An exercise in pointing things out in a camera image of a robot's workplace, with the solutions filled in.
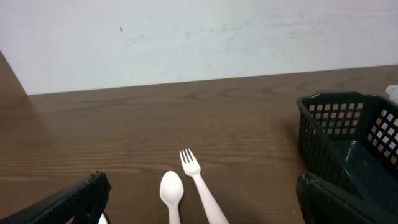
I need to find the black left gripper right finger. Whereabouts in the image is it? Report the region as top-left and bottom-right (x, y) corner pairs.
(296, 172), (397, 224)

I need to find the dark green plastic basket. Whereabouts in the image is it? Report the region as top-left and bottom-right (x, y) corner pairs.
(297, 91), (397, 217)

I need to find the white plastic fork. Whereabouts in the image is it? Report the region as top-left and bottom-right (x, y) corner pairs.
(179, 148), (229, 224)

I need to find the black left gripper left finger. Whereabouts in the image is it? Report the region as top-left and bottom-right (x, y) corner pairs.
(1, 171), (111, 224)

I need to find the white plastic spoon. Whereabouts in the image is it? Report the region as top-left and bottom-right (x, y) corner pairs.
(159, 171), (184, 224)

